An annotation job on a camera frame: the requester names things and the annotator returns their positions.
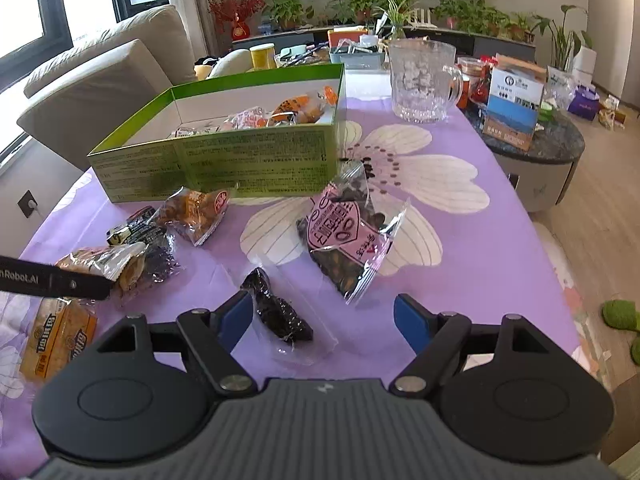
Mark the row of potted plants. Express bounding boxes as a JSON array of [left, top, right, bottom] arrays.
[[262, 0, 538, 43]]

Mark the orange snack packet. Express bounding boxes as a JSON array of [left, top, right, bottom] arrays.
[[270, 86, 337, 125]]

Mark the purple gift bag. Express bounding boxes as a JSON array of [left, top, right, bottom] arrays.
[[567, 85, 600, 121]]

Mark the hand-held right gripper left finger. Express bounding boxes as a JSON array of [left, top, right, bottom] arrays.
[[92, 290, 258, 393]]

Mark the pink label seed bag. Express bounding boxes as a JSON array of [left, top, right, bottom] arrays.
[[295, 159, 412, 307]]

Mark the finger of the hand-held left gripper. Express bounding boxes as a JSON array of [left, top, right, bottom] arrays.
[[47, 265, 113, 302]]

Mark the beige sofa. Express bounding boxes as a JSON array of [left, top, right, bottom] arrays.
[[17, 4, 251, 171]]

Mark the blue white cardboard carton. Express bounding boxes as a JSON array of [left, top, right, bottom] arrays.
[[482, 55, 547, 152]]

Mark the purple floral tablecloth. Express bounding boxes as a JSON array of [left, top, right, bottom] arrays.
[[0, 95, 583, 480]]

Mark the wall socket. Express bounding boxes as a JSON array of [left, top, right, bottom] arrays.
[[17, 190, 40, 218]]

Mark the green cardboard box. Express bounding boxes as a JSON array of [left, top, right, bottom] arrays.
[[87, 62, 347, 203]]

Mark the red glossy bag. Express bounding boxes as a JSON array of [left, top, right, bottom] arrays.
[[470, 62, 493, 103]]

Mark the round white table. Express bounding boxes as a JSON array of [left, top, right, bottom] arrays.
[[345, 67, 393, 100]]

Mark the grey television cabinet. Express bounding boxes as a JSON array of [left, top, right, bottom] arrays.
[[230, 25, 537, 63]]

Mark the dark packet yellow label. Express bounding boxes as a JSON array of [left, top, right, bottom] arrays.
[[106, 206, 181, 281]]

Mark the spider plant in vase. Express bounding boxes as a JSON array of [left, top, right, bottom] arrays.
[[372, 0, 421, 41]]

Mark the yellow cracker packet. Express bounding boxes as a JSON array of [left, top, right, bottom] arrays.
[[19, 296, 98, 385]]

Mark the tall leafy potted plant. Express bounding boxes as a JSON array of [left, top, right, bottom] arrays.
[[530, 5, 593, 73]]

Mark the orange tissue box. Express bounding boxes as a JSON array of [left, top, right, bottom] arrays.
[[327, 28, 370, 50]]

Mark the yellow can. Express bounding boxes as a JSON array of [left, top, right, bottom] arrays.
[[249, 44, 277, 71]]

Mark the red flower vase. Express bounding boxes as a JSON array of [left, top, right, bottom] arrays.
[[209, 0, 273, 42]]

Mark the orange label nut packet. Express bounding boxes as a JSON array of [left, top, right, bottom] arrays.
[[152, 186, 232, 247]]

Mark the clear glass pitcher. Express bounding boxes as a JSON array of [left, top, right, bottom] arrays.
[[387, 40, 465, 123]]

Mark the clear dark prune packet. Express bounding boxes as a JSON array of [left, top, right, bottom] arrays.
[[239, 266, 337, 361]]

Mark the clear brown pastry packet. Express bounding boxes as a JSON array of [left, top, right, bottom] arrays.
[[54, 241, 148, 303]]

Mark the dark round side table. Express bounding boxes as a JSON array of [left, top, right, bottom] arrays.
[[462, 105, 586, 213]]

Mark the blue-grey plastic basket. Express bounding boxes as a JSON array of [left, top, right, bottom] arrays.
[[329, 40, 388, 70]]

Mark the white air purifier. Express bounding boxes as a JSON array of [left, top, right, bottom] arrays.
[[572, 46, 597, 86]]

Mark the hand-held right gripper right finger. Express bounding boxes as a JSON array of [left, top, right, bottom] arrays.
[[390, 294, 551, 395]]

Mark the red white snack packet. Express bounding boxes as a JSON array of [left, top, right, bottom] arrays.
[[222, 106, 273, 132]]

